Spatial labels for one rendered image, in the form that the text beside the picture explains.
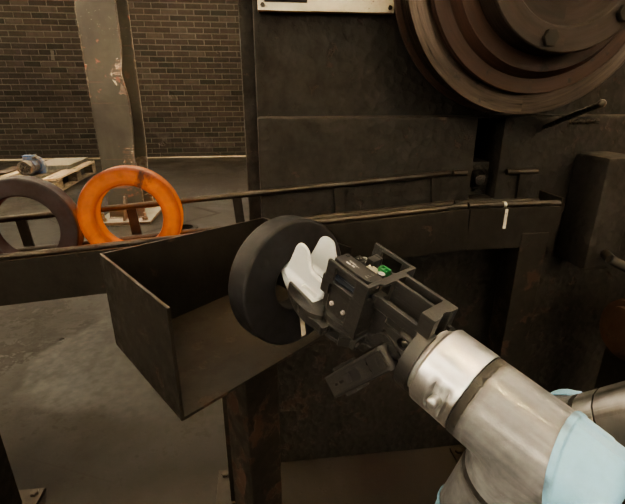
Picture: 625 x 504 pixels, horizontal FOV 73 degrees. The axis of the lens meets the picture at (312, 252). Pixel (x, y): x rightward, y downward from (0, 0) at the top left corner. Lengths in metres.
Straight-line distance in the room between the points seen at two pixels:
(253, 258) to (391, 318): 0.16
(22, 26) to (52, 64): 0.55
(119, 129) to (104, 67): 0.41
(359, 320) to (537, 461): 0.17
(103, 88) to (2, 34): 4.31
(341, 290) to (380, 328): 0.05
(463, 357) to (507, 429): 0.06
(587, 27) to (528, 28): 0.10
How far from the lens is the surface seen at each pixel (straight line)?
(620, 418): 0.47
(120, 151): 3.47
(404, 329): 0.39
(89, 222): 0.88
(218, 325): 0.65
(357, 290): 0.38
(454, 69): 0.84
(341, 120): 0.88
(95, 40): 3.48
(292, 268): 0.47
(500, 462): 0.37
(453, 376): 0.36
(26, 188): 0.90
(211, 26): 6.95
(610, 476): 0.36
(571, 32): 0.84
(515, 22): 0.79
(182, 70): 6.95
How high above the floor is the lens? 0.91
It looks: 20 degrees down
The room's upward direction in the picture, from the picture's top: straight up
